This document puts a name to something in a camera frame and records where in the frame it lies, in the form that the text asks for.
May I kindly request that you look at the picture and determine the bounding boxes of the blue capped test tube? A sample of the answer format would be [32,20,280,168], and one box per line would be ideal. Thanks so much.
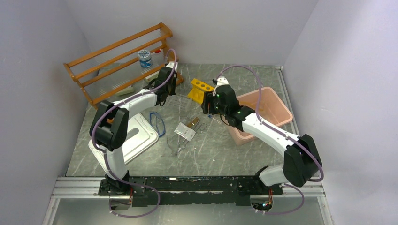
[208,115,221,124]

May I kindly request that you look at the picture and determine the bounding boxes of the clear plastic tube rack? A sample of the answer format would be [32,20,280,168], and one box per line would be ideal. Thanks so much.
[167,93,192,110]

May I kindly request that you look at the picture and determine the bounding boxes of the yellow test tube rack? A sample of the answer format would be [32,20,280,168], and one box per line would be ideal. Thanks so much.
[187,78,214,104]

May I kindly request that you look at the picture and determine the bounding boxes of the pink plastic bin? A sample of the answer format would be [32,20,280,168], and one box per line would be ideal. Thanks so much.
[227,87,293,146]

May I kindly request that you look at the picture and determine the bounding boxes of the tan rubber tubing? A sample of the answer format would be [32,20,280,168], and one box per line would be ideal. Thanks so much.
[239,101,267,113]

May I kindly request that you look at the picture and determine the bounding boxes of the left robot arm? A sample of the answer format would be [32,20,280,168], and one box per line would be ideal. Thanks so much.
[89,62,178,195]

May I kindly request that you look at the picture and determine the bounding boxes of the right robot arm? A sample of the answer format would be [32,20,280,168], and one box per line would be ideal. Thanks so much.
[201,84,324,194]

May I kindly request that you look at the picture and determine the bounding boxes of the white eraser block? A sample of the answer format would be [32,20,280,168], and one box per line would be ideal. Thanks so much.
[144,71,159,83]

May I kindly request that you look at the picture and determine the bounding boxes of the blue safety goggles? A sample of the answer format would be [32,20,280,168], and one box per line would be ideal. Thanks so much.
[149,111,166,137]

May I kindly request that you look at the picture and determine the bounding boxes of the white plastic packet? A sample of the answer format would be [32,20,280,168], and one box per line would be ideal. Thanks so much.
[174,122,196,142]

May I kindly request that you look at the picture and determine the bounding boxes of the blue white jar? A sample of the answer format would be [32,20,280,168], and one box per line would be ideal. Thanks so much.
[138,49,152,68]

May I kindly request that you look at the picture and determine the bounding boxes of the red capped tube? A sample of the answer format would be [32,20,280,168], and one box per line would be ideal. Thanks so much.
[151,49,162,54]

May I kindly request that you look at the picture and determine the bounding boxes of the white metal tray lid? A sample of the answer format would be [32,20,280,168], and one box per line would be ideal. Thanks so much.
[88,112,160,165]

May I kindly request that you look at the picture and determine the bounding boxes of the orange wooden shelf rack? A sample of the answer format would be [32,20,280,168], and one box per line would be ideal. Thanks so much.
[63,22,178,108]

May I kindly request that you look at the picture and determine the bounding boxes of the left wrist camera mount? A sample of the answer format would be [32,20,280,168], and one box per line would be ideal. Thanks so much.
[166,61,178,71]

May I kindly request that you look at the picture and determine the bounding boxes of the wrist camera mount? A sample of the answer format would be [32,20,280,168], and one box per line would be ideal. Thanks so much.
[166,61,178,71]
[213,76,229,96]

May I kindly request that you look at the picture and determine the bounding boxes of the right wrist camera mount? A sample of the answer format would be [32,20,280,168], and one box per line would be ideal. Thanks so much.
[213,76,229,96]

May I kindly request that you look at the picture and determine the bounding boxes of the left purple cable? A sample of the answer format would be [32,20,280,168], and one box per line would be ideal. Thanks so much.
[91,48,178,187]

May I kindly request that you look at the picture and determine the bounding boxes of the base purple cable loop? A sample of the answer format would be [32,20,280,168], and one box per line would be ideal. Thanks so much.
[108,190,162,218]

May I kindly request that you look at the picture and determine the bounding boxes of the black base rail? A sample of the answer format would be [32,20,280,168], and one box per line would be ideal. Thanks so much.
[98,175,283,207]

